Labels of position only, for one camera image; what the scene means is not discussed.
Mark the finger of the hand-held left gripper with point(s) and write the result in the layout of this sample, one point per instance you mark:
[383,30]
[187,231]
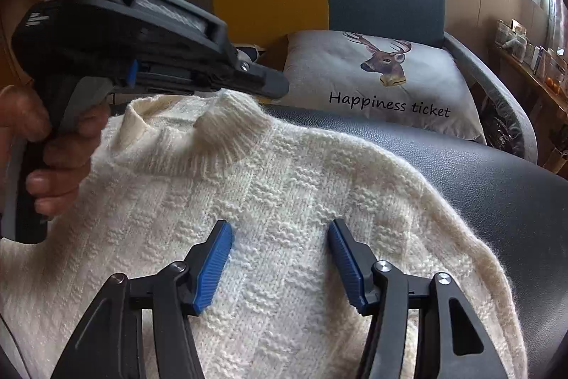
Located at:
[262,81]

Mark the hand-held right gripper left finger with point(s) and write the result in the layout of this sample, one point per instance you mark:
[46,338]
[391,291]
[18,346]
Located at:
[215,268]

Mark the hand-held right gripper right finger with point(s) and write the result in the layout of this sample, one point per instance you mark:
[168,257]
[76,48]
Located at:
[346,268]

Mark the cream knitted sweater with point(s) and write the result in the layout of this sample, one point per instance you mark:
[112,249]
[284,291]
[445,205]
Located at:
[288,192]

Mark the person's left hand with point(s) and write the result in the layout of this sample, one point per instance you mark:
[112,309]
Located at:
[66,148]

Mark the grey deer print pillow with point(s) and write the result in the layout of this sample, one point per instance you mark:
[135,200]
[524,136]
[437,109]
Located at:
[399,95]

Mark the black leather chair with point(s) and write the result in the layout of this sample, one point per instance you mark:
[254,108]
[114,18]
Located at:
[466,192]

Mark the clear plastic wrap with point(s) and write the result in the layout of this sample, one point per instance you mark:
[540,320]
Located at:
[503,130]

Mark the cluttered wooden desk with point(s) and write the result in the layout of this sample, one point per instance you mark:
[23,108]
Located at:
[532,63]

